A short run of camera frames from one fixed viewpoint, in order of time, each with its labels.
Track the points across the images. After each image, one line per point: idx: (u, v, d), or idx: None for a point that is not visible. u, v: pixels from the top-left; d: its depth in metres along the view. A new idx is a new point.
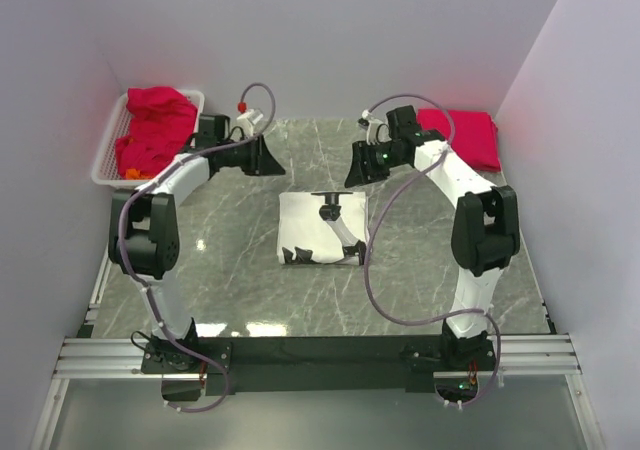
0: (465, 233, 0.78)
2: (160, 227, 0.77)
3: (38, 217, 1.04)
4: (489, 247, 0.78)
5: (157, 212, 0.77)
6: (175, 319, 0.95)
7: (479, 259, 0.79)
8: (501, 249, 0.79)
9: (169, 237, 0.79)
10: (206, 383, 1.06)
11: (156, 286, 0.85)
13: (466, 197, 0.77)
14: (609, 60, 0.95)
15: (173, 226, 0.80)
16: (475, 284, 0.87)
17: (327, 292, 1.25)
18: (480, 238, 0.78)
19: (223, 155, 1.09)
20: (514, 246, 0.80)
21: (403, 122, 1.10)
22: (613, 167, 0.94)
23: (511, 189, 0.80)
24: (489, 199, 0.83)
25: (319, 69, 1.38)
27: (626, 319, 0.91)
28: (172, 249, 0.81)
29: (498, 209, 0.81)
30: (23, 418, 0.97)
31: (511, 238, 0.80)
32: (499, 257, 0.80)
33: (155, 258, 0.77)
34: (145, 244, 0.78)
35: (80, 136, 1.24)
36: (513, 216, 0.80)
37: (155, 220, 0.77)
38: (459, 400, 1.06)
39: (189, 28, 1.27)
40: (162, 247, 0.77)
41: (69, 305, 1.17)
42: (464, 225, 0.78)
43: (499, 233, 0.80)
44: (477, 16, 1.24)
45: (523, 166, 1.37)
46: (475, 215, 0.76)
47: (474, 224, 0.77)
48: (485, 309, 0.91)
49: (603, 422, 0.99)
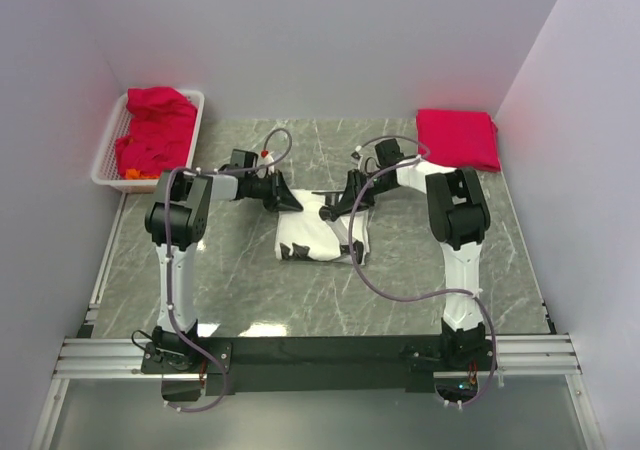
0: (438, 203, 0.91)
2: (197, 199, 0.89)
3: (38, 217, 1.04)
4: (460, 217, 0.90)
5: (197, 189, 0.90)
6: (184, 307, 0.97)
7: (454, 230, 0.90)
8: (473, 220, 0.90)
9: (201, 212, 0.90)
10: (206, 383, 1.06)
11: (178, 258, 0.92)
13: (432, 174, 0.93)
14: (608, 60, 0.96)
15: (206, 206, 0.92)
16: (457, 261, 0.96)
17: (327, 292, 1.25)
18: (450, 208, 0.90)
19: (248, 185, 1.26)
20: (484, 216, 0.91)
21: (388, 153, 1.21)
22: (613, 167, 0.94)
23: (471, 168, 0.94)
24: (456, 181, 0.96)
25: (319, 69, 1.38)
27: (625, 319, 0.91)
28: (201, 226, 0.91)
29: (464, 188, 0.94)
30: (23, 418, 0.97)
31: (479, 209, 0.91)
32: (474, 228, 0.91)
33: (186, 226, 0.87)
34: (179, 213, 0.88)
35: (80, 136, 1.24)
36: (477, 189, 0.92)
37: (194, 194, 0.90)
38: (459, 400, 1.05)
39: (188, 29, 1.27)
40: (193, 218, 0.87)
41: (69, 305, 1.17)
42: (435, 196, 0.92)
43: (468, 206, 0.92)
44: (477, 16, 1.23)
45: (523, 165, 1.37)
46: (441, 186, 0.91)
47: (442, 195, 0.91)
48: (475, 290, 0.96)
49: (603, 422, 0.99)
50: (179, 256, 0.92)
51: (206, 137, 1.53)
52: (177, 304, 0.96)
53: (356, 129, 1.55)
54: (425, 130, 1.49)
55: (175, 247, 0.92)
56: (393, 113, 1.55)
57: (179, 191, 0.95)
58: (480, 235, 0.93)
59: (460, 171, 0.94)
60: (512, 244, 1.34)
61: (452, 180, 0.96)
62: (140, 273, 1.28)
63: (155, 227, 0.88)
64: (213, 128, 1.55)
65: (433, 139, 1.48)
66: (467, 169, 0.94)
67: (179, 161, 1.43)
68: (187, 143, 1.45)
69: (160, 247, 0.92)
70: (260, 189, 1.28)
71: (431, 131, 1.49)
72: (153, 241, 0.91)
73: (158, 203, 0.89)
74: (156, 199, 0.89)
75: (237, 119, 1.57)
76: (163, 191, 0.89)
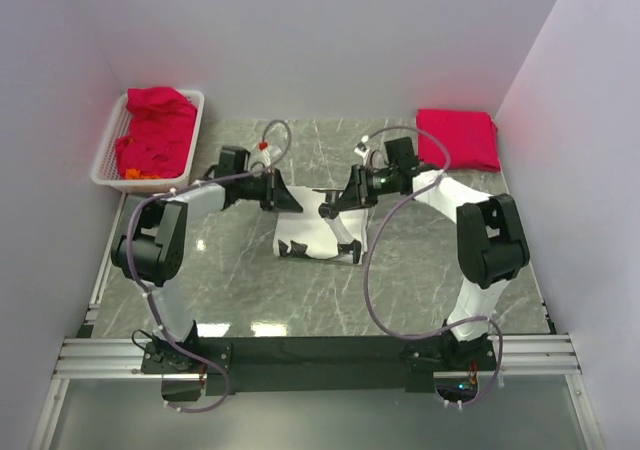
0: (471, 241, 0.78)
2: (168, 232, 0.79)
3: (38, 217, 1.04)
4: (495, 256, 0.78)
5: (168, 219, 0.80)
6: (175, 323, 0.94)
7: (489, 272, 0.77)
8: (511, 259, 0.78)
9: (174, 245, 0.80)
10: (206, 383, 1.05)
11: (156, 292, 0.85)
13: (466, 206, 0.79)
14: (608, 61, 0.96)
15: (181, 235, 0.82)
16: (479, 294, 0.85)
17: (327, 292, 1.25)
18: (486, 245, 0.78)
19: (238, 187, 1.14)
20: (523, 253, 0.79)
21: (402, 154, 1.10)
22: (613, 167, 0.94)
23: (510, 197, 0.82)
24: (489, 210, 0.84)
25: (318, 69, 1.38)
27: (626, 320, 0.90)
28: (175, 258, 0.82)
29: (500, 219, 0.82)
30: (23, 418, 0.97)
31: (518, 244, 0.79)
32: (509, 269, 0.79)
33: (156, 264, 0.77)
34: (149, 248, 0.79)
35: (80, 137, 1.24)
36: (516, 223, 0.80)
37: (166, 224, 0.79)
38: (459, 400, 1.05)
39: (188, 29, 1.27)
40: (164, 254, 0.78)
41: (69, 305, 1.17)
42: (466, 233, 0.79)
43: (505, 242, 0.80)
44: (478, 15, 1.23)
45: (523, 166, 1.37)
46: (475, 222, 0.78)
47: (476, 231, 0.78)
48: (489, 314, 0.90)
49: (603, 422, 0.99)
50: (156, 289, 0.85)
51: (206, 137, 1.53)
52: (165, 320, 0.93)
53: (356, 129, 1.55)
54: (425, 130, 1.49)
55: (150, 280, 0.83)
56: (393, 113, 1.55)
57: (151, 216, 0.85)
58: (512, 273, 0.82)
59: (496, 199, 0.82)
60: None
61: (485, 209, 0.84)
62: None
63: (125, 262, 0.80)
64: (213, 128, 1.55)
65: (433, 139, 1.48)
66: (504, 198, 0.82)
67: (179, 161, 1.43)
68: (187, 143, 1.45)
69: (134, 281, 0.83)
70: (253, 191, 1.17)
71: (431, 132, 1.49)
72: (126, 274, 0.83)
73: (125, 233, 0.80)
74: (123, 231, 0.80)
75: (237, 119, 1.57)
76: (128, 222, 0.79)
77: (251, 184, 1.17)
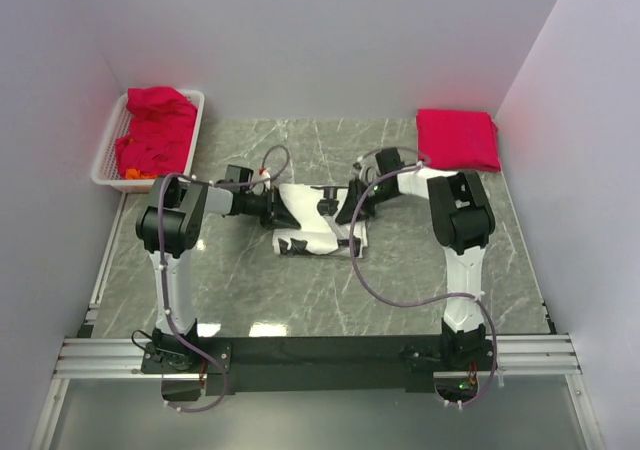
0: (439, 208, 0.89)
2: (191, 205, 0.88)
3: (38, 217, 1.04)
4: (463, 221, 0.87)
5: (191, 195, 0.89)
6: (182, 310, 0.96)
7: (458, 234, 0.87)
8: (477, 223, 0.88)
9: (195, 218, 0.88)
10: (206, 383, 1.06)
11: (172, 264, 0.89)
13: (433, 178, 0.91)
14: (609, 61, 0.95)
15: (201, 211, 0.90)
16: (461, 266, 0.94)
17: (327, 292, 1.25)
18: (453, 211, 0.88)
19: (241, 200, 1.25)
20: (489, 219, 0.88)
21: (389, 162, 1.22)
22: (613, 167, 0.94)
23: (474, 171, 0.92)
24: (458, 184, 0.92)
25: (319, 68, 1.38)
27: (626, 320, 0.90)
28: (195, 232, 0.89)
29: (468, 192, 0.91)
30: (23, 418, 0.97)
31: (483, 211, 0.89)
32: (478, 232, 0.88)
33: (178, 231, 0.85)
34: (172, 219, 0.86)
35: (80, 136, 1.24)
36: (480, 192, 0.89)
37: (189, 199, 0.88)
38: (459, 400, 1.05)
39: (188, 29, 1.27)
40: (186, 224, 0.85)
41: (69, 305, 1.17)
42: (434, 201, 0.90)
43: (472, 209, 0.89)
44: (478, 15, 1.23)
45: (523, 165, 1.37)
46: (443, 189, 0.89)
47: (443, 198, 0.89)
48: (476, 294, 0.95)
49: (603, 422, 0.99)
50: (172, 263, 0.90)
51: (206, 137, 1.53)
52: (173, 309, 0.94)
53: (356, 128, 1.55)
54: (425, 130, 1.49)
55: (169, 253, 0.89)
56: (393, 113, 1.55)
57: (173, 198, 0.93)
58: (484, 239, 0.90)
59: (462, 173, 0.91)
60: (512, 244, 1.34)
61: (454, 183, 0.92)
62: (140, 273, 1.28)
63: (148, 233, 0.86)
64: (213, 128, 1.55)
65: (433, 139, 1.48)
66: (469, 171, 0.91)
67: (179, 161, 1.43)
68: (187, 143, 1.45)
69: (155, 254, 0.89)
70: (254, 206, 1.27)
71: (432, 132, 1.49)
72: (146, 248, 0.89)
73: (152, 208, 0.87)
74: (149, 205, 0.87)
75: (237, 119, 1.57)
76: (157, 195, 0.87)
77: (252, 199, 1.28)
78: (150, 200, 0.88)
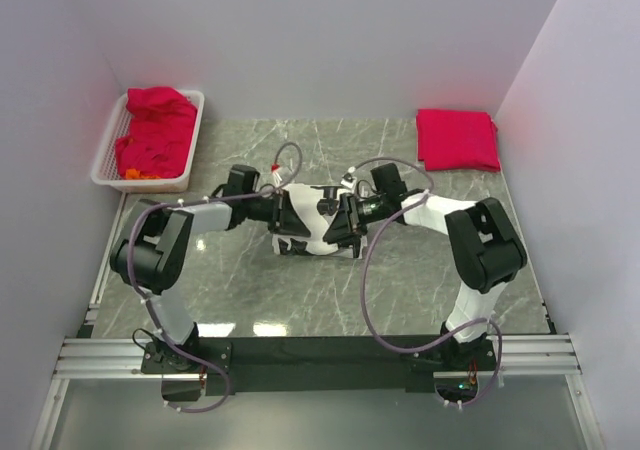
0: (463, 247, 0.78)
2: (171, 240, 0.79)
3: (38, 217, 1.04)
4: (491, 260, 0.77)
5: (171, 229, 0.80)
6: (175, 325, 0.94)
7: (487, 276, 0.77)
8: (507, 262, 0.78)
9: (173, 254, 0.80)
10: (206, 383, 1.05)
11: (155, 299, 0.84)
13: (454, 213, 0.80)
14: (608, 62, 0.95)
15: (183, 244, 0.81)
16: (475, 296, 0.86)
17: (327, 292, 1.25)
18: (481, 249, 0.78)
19: (244, 207, 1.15)
20: (520, 253, 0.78)
21: (389, 180, 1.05)
22: (613, 168, 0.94)
23: (496, 199, 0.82)
24: (478, 216, 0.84)
25: (319, 68, 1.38)
27: (626, 320, 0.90)
28: (174, 267, 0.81)
29: (490, 224, 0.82)
30: (23, 418, 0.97)
31: (512, 245, 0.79)
32: (508, 271, 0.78)
33: (154, 270, 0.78)
34: (150, 254, 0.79)
35: (80, 137, 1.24)
36: (508, 224, 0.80)
37: (168, 233, 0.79)
38: (459, 400, 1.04)
39: (188, 29, 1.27)
40: (163, 262, 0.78)
41: (69, 305, 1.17)
42: (457, 240, 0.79)
43: (499, 244, 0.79)
44: (478, 15, 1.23)
45: (523, 166, 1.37)
46: (464, 226, 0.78)
47: (466, 236, 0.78)
48: (488, 316, 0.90)
49: (603, 422, 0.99)
50: (155, 296, 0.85)
51: (206, 137, 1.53)
52: (165, 323, 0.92)
53: (356, 128, 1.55)
54: (425, 130, 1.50)
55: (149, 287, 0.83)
56: (393, 113, 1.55)
57: (155, 225, 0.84)
58: (511, 276, 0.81)
59: (482, 203, 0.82)
60: None
61: (474, 216, 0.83)
62: None
63: (123, 268, 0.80)
64: (213, 128, 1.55)
65: (433, 139, 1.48)
66: (493, 200, 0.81)
67: (179, 161, 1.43)
68: (187, 143, 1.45)
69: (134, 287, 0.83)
70: (258, 211, 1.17)
71: (431, 132, 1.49)
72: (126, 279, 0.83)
73: (126, 239, 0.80)
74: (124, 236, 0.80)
75: (237, 119, 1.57)
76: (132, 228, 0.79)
77: (257, 204, 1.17)
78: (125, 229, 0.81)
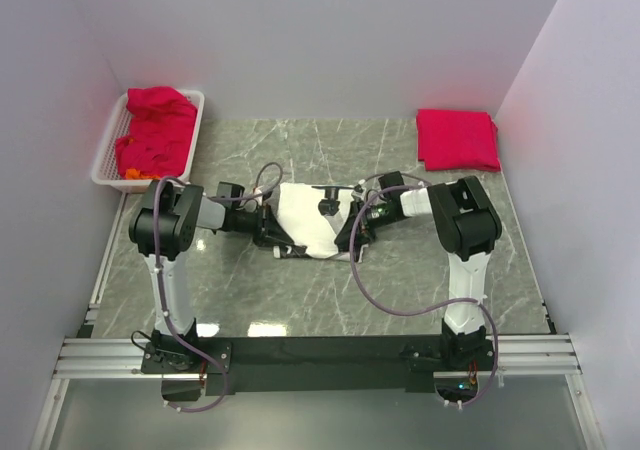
0: (440, 212, 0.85)
2: (186, 206, 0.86)
3: (38, 217, 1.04)
4: (466, 224, 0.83)
5: (189, 198, 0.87)
6: (180, 310, 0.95)
7: (463, 239, 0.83)
8: (482, 229, 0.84)
9: (190, 220, 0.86)
10: (206, 383, 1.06)
11: (168, 267, 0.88)
13: (435, 186, 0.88)
14: (608, 61, 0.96)
15: (196, 213, 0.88)
16: (465, 271, 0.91)
17: (327, 292, 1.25)
18: (456, 214, 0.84)
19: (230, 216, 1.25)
20: (494, 222, 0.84)
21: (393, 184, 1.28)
22: (613, 168, 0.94)
23: (473, 176, 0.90)
24: (459, 193, 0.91)
25: (319, 68, 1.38)
27: (627, 320, 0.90)
28: (189, 234, 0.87)
29: (470, 199, 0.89)
30: (23, 418, 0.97)
31: (486, 213, 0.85)
32: (483, 237, 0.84)
33: (173, 233, 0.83)
34: (167, 220, 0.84)
35: (80, 136, 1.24)
36: (483, 196, 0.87)
37: (183, 200, 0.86)
38: (459, 400, 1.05)
39: (188, 29, 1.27)
40: (180, 226, 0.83)
41: (69, 305, 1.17)
42: (435, 207, 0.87)
43: (476, 213, 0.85)
44: (478, 15, 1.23)
45: (523, 166, 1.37)
46: (442, 193, 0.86)
47: (446, 205, 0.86)
48: (479, 298, 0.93)
49: (603, 422, 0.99)
50: (167, 267, 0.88)
51: (206, 137, 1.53)
52: (171, 306, 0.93)
53: (356, 128, 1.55)
54: (425, 130, 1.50)
55: (164, 256, 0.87)
56: (393, 113, 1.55)
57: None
58: (489, 245, 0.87)
59: (462, 180, 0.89)
60: (512, 244, 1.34)
61: (455, 192, 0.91)
62: (140, 273, 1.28)
63: (142, 235, 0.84)
64: (213, 128, 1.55)
65: (432, 139, 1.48)
66: (469, 177, 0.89)
67: (179, 161, 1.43)
68: (187, 143, 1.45)
69: (150, 256, 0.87)
70: (244, 222, 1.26)
71: (431, 132, 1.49)
72: (139, 252, 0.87)
73: (147, 209, 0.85)
74: (143, 206, 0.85)
75: (237, 119, 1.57)
76: (153, 197, 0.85)
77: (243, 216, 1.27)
78: (147, 200, 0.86)
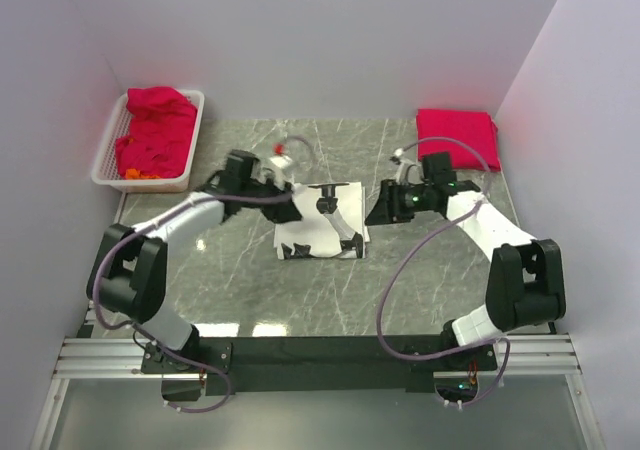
0: (505, 290, 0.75)
2: (142, 271, 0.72)
3: (38, 217, 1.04)
4: (529, 310, 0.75)
5: (145, 261, 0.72)
6: (172, 333, 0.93)
7: (518, 322, 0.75)
8: (543, 312, 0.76)
9: (150, 285, 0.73)
10: (206, 383, 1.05)
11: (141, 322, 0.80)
13: (504, 250, 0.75)
14: (608, 61, 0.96)
15: (160, 272, 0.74)
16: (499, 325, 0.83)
17: (327, 292, 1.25)
18: (521, 296, 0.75)
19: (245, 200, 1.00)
20: (558, 309, 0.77)
21: (438, 172, 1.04)
22: (613, 168, 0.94)
23: (556, 247, 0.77)
24: (529, 253, 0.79)
25: (319, 68, 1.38)
27: (627, 321, 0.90)
28: (155, 294, 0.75)
29: (539, 265, 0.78)
30: (23, 419, 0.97)
31: (553, 297, 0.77)
32: (539, 320, 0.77)
33: (131, 304, 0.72)
34: (124, 286, 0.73)
35: (79, 136, 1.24)
36: (557, 277, 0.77)
37: (141, 263, 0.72)
38: (459, 400, 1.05)
39: (188, 29, 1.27)
40: (137, 296, 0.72)
41: (69, 305, 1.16)
42: (501, 279, 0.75)
43: (540, 293, 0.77)
44: (479, 14, 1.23)
45: (523, 165, 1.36)
46: (516, 269, 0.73)
47: (513, 278, 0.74)
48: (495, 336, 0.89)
49: (603, 422, 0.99)
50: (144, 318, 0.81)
51: (206, 137, 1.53)
52: (158, 337, 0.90)
53: (356, 128, 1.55)
54: (425, 130, 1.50)
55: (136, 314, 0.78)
56: (393, 113, 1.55)
57: (133, 249, 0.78)
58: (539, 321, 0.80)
59: (541, 247, 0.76)
60: None
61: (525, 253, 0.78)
62: None
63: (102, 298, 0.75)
64: (213, 128, 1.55)
65: (433, 139, 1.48)
66: (553, 248, 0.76)
67: (180, 161, 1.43)
68: (187, 143, 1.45)
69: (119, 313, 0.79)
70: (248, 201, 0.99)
71: (431, 132, 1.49)
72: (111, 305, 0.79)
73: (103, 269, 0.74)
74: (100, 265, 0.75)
75: (237, 119, 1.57)
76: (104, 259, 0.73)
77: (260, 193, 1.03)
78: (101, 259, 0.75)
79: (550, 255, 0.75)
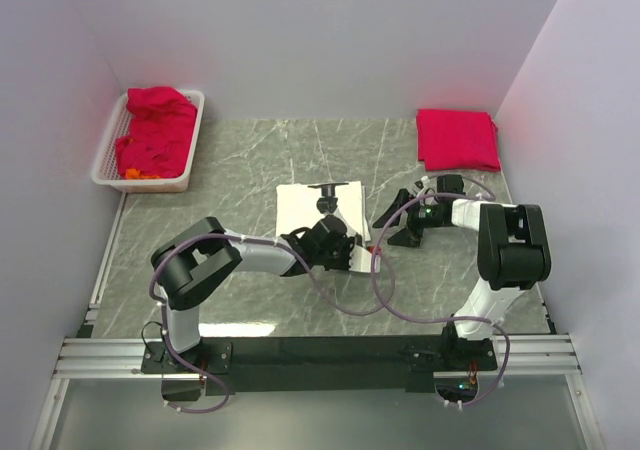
0: (487, 235, 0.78)
2: (205, 269, 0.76)
3: (38, 217, 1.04)
4: (512, 258, 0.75)
5: (215, 262, 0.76)
6: (179, 335, 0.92)
7: (502, 271, 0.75)
8: (529, 266, 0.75)
9: (203, 286, 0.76)
10: (206, 383, 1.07)
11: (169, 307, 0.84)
13: (488, 204, 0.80)
14: (607, 59, 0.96)
15: (217, 281, 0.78)
16: (492, 298, 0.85)
17: (327, 292, 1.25)
18: (504, 241, 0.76)
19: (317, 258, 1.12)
20: (544, 262, 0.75)
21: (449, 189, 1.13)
22: (614, 168, 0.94)
23: (537, 206, 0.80)
24: (515, 220, 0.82)
25: (320, 68, 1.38)
27: (629, 321, 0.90)
28: (197, 296, 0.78)
29: (525, 228, 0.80)
30: (23, 419, 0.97)
31: (539, 250, 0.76)
32: (524, 276, 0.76)
33: (177, 288, 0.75)
34: (182, 271, 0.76)
35: (79, 135, 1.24)
36: (539, 231, 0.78)
37: (211, 261, 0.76)
38: (459, 400, 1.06)
39: (188, 29, 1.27)
40: (187, 285, 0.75)
41: (69, 305, 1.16)
42: (484, 227, 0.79)
43: (525, 246, 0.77)
44: (479, 14, 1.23)
45: (524, 166, 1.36)
46: (496, 216, 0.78)
47: (495, 224, 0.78)
48: (494, 320, 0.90)
49: (603, 422, 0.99)
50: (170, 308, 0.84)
51: (206, 137, 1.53)
52: (172, 330, 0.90)
53: (356, 128, 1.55)
54: (425, 130, 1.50)
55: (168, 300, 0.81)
56: (393, 113, 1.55)
57: None
58: (529, 284, 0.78)
59: (521, 205, 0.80)
60: None
61: (510, 217, 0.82)
62: (140, 273, 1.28)
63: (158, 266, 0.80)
64: (213, 128, 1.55)
65: (433, 139, 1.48)
66: (531, 204, 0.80)
67: (180, 161, 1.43)
68: (187, 143, 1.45)
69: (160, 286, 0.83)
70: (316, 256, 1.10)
71: (432, 132, 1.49)
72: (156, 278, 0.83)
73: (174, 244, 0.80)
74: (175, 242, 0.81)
75: (237, 119, 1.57)
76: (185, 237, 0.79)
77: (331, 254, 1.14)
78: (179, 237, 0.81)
79: (528, 209, 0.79)
